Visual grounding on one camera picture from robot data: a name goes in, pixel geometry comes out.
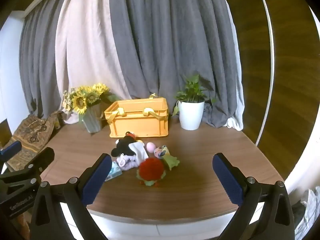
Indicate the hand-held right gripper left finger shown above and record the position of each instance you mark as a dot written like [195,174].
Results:
[97,177]

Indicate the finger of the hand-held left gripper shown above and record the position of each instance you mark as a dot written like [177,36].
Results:
[42,160]
[11,150]

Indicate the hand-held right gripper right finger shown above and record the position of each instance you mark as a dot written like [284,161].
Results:
[228,180]

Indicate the black mouse plush toy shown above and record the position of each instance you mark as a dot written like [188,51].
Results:
[123,145]

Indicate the pastel printed cloth toy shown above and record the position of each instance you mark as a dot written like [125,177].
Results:
[167,158]

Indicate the yellow plastic crate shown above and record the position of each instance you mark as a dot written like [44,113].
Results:
[140,125]

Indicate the blue printed packet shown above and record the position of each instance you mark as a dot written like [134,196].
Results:
[114,172]

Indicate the brown patterned cushion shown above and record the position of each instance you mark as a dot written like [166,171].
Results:
[30,132]

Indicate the red pompom plush toy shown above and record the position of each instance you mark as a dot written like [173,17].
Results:
[151,170]

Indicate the grey ribbed vase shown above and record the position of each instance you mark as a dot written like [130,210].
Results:
[92,121]

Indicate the pink ball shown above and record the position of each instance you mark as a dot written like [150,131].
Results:
[150,147]

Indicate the sunflower bouquet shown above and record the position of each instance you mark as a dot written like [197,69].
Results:
[82,100]

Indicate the white plant pot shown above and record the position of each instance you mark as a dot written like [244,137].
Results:
[191,116]

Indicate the white sheer curtain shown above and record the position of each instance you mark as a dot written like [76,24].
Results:
[238,105]

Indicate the crumpled newspaper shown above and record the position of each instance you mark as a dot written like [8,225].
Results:
[308,212]

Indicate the green leafy plant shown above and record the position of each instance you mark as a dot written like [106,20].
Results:
[191,90]

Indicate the grey curtain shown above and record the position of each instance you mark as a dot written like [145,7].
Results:
[175,42]
[40,55]

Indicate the pale pink curtain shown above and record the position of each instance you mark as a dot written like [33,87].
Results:
[87,42]

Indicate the white hoop tube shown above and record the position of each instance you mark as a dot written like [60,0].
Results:
[273,55]

